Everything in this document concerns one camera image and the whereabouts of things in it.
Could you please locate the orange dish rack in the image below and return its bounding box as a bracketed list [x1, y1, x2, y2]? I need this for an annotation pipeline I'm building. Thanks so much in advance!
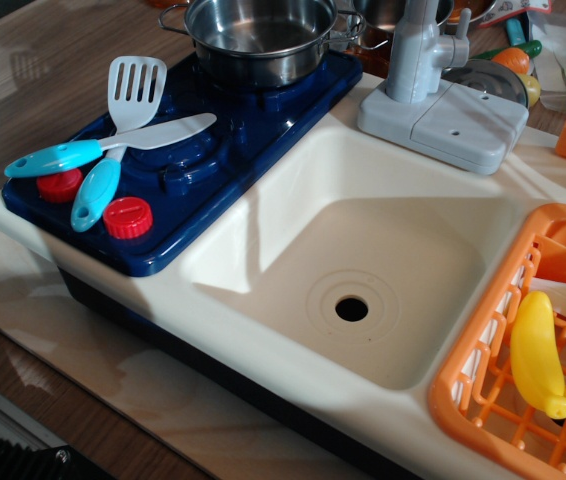
[429, 204, 566, 479]

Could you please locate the orange toy vegetable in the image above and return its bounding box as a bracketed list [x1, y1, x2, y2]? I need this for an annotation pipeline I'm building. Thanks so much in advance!
[492, 47, 530, 74]

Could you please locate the yellow toy fruit half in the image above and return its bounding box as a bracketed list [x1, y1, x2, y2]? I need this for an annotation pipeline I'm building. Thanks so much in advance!
[518, 74, 541, 109]

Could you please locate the white slotted toy spatula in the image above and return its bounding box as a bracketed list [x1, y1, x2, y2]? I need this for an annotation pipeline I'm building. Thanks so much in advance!
[70, 56, 167, 233]

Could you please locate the yellow toy banana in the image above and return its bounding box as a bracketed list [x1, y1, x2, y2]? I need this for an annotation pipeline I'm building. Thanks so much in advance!
[510, 291, 566, 420]

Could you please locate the red stove knob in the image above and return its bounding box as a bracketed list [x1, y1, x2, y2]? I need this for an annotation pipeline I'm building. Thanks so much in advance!
[36, 168, 83, 203]
[102, 196, 154, 240]

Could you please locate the grey toy faucet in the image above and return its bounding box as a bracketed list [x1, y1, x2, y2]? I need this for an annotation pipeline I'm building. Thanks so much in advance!
[357, 1, 528, 175]

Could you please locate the blue toy stove top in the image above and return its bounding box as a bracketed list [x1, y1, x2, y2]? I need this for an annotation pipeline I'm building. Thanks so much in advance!
[1, 51, 363, 277]

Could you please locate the cream toy sink unit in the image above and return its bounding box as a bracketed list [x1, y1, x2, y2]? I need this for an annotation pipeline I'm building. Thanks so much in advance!
[0, 76, 566, 479]

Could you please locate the left red stove knob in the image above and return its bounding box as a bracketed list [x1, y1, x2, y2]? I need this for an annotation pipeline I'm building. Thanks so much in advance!
[36, 168, 83, 203]

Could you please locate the round metal lid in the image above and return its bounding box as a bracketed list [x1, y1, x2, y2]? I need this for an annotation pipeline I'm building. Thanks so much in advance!
[442, 59, 530, 107]

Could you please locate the green toy vegetable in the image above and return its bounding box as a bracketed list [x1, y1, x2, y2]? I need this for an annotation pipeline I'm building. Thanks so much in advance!
[472, 40, 543, 60]

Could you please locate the stainless steel pan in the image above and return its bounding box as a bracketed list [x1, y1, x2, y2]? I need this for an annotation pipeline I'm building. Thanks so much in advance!
[158, 1, 367, 89]

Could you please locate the right red stove knob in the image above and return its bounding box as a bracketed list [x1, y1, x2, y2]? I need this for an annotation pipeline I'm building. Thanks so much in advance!
[102, 196, 154, 240]

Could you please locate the white toy knife blue handle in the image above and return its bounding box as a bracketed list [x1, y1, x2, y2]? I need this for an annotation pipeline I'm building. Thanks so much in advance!
[4, 113, 217, 178]

